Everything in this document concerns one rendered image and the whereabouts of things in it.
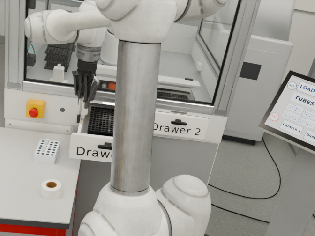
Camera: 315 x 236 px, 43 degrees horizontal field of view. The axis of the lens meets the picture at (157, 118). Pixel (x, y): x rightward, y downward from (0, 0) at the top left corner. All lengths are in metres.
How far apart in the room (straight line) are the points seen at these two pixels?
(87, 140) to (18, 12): 0.59
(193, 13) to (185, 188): 0.47
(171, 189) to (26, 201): 0.59
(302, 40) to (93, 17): 4.24
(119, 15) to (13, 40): 0.96
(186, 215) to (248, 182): 2.17
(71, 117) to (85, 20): 0.71
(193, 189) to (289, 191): 1.00
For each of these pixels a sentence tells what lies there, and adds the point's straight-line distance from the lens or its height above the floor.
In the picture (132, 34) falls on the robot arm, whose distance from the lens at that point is 0.89.
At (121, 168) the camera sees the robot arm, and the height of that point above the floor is 1.17.
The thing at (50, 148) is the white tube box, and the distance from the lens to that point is 1.72.
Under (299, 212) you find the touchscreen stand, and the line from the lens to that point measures 2.10.
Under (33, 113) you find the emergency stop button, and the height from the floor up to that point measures 0.88.
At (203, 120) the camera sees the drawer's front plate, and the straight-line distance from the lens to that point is 1.88.
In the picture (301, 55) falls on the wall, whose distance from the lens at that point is 5.35.
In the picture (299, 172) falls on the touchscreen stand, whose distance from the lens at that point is 2.01.
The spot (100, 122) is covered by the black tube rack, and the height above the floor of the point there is 0.89.
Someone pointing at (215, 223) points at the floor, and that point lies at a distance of 2.76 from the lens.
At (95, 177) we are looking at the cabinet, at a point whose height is 0.52.
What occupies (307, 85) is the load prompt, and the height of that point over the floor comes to 1.17.
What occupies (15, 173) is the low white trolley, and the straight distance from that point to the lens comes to 1.64.
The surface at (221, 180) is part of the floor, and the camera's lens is 3.18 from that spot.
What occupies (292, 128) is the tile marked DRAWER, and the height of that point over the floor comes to 1.00.
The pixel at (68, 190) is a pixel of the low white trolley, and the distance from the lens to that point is 1.56.
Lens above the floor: 1.72
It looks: 26 degrees down
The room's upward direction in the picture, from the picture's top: 11 degrees clockwise
